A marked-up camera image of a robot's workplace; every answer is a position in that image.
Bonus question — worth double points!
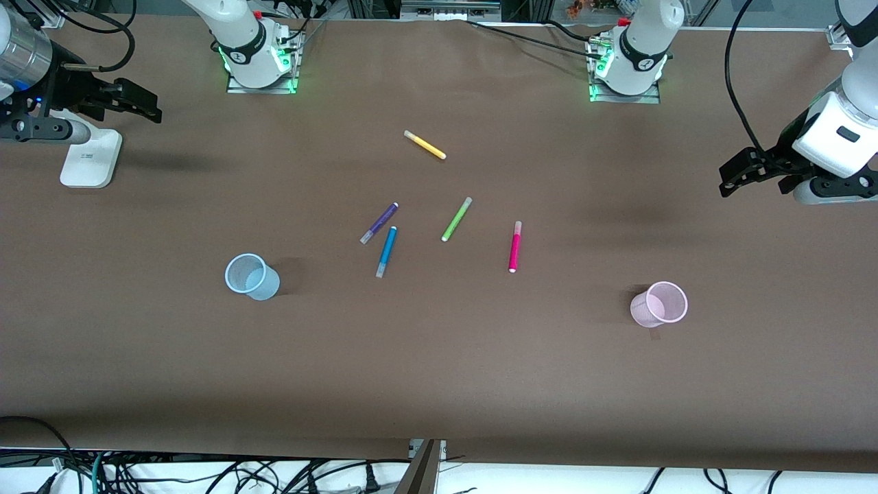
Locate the black looped cable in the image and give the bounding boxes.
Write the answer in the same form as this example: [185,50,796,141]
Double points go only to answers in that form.
[0,416,78,481]

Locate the blue marker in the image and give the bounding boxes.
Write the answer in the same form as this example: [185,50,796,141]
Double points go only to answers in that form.
[375,226,398,279]

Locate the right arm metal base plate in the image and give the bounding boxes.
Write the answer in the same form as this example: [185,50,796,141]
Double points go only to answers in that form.
[226,24,304,95]

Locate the black cable across table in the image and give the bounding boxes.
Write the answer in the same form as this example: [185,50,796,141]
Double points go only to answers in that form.
[466,19,606,60]

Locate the pink plastic cup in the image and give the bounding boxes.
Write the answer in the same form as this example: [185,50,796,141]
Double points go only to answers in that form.
[630,281,689,329]

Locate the blue plastic cup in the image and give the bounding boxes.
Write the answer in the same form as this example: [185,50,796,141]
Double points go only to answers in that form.
[225,253,281,301]

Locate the purple marker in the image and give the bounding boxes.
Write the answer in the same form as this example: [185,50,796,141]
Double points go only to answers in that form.
[360,202,400,245]

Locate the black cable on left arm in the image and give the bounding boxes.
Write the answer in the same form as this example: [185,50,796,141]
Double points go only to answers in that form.
[725,0,766,154]

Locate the green marker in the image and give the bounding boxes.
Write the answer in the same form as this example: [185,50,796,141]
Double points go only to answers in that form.
[441,197,473,242]

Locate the grey metal post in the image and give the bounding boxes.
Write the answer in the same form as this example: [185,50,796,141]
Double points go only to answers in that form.
[394,439,447,494]

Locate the white desk lamp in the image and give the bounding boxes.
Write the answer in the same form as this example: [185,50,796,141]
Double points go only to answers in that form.
[60,130,123,189]

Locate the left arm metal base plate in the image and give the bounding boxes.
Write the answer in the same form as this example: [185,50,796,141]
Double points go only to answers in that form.
[587,36,662,105]

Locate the yellow marker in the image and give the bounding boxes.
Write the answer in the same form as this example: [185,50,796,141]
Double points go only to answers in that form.
[403,130,447,161]

